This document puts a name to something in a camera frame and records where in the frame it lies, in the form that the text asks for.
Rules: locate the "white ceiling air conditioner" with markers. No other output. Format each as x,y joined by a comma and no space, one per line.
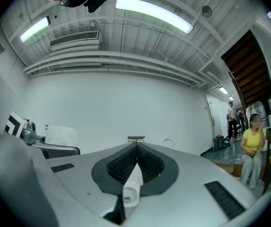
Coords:
75,40

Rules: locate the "small ceiling light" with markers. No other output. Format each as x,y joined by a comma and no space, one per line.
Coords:
231,98
223,90

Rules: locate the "brown wooden staircase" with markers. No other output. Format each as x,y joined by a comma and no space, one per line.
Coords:
249,72

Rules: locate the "long ceiling light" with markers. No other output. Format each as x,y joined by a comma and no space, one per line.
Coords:
154,13
34,29

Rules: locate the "white crinkled plastic bag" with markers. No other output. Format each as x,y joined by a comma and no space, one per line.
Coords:
62,135

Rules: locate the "white ceiling pipes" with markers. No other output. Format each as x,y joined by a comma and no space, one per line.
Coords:
114,64

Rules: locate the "white door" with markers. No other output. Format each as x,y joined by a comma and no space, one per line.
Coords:
212,117

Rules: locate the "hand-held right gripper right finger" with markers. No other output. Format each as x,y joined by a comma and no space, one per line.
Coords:
192,174

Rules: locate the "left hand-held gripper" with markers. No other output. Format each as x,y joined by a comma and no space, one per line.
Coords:
27,131

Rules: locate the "round grey ceiling lamp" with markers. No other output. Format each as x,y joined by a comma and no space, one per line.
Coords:
206,11

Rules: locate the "clear water bottles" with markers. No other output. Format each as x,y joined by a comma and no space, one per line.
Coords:
258,112

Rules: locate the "metal toilet paper holder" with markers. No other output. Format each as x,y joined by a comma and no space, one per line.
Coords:
136,138

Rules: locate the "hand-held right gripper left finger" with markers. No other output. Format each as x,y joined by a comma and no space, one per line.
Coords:
78,181

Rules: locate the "low wooden platform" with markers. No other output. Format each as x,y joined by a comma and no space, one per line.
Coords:
230,168

